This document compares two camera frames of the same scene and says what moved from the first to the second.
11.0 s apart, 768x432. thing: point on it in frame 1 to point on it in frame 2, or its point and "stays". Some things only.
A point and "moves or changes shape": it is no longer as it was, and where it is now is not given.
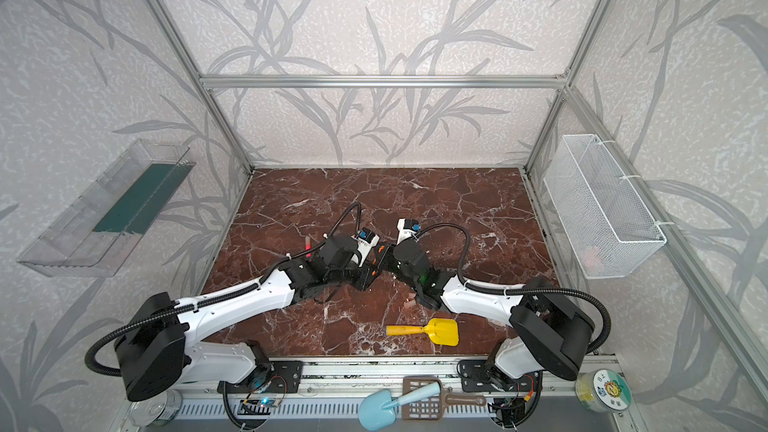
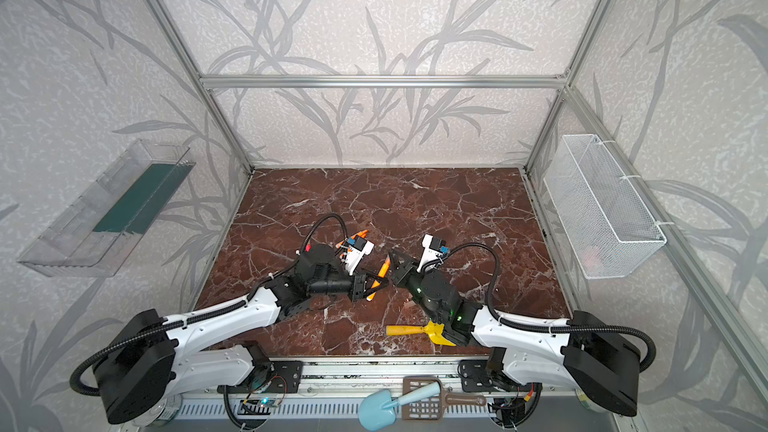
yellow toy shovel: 444,331 stays
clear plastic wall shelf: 98,233 stays
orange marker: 374,273 moves or changes shape
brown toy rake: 431,407 stays
